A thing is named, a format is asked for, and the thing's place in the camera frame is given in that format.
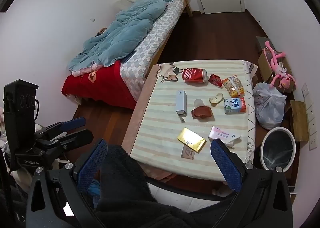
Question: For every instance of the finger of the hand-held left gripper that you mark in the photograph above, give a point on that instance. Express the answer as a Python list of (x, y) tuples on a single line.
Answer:
[(73, 123), (80, 138)]

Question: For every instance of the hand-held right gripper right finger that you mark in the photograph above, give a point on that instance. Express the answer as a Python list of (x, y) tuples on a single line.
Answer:
[(225, 165)]

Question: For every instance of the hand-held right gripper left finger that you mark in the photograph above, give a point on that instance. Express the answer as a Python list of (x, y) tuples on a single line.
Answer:
[(93, 165)]

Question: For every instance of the white round trash bin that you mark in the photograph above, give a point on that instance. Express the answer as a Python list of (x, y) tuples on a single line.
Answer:
[(266, 158)]

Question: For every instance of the orange peel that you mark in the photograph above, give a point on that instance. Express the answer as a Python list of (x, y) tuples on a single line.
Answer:
[(216, 99)]

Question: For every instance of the pink tissue packet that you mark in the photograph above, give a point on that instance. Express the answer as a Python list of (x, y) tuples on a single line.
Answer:
[(222, 135)]

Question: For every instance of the black fleece clothing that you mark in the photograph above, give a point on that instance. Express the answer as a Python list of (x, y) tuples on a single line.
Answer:
[(120, 180)]

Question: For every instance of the small brown card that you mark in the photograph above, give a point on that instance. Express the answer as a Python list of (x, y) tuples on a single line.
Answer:
[(187, 154)]

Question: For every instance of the gold box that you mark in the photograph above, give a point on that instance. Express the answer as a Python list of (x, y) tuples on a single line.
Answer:
[(191, 140)]

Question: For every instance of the red blanket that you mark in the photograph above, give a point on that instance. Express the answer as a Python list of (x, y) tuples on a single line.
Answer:
[(105, 85)]

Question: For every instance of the dark red sachet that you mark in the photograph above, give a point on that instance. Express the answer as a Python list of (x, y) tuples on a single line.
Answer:
[(202, 112)]

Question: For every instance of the milk carton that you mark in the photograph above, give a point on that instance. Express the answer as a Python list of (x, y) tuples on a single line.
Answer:
[(234, 105)]

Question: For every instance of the clear plastic cup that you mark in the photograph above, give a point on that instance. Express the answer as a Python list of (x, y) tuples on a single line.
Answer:
[(198, 103)]

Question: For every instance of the white plastic bag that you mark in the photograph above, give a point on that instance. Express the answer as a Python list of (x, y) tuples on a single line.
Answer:
[(270, 105)]

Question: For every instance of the tall white blue box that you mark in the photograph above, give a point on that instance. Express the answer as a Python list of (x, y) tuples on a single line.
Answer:
[(181, 101)]

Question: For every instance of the striped printed tablecloth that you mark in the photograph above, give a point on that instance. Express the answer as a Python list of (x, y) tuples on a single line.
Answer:
[(160, 123)]

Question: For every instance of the orange snack packet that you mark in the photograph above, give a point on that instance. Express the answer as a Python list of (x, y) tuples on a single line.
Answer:
[(233, 86)]

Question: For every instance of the crumpled red wrapper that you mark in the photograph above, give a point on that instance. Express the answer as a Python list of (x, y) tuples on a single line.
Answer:
[(215, 80)]

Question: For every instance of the red soda can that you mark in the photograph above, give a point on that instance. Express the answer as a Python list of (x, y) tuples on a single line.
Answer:
[(193, 75)]

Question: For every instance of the pink plush toy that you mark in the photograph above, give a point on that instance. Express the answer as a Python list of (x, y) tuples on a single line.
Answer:
[(283, 78)]

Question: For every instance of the cardboard box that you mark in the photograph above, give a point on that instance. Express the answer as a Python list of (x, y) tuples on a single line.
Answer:
[(263, 64)]

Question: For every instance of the white wall sockets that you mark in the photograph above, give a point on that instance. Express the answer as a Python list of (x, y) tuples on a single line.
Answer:
[(312, 128)]

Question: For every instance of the wooden bed frame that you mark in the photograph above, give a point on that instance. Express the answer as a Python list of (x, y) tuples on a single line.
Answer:
[(188, 9)]

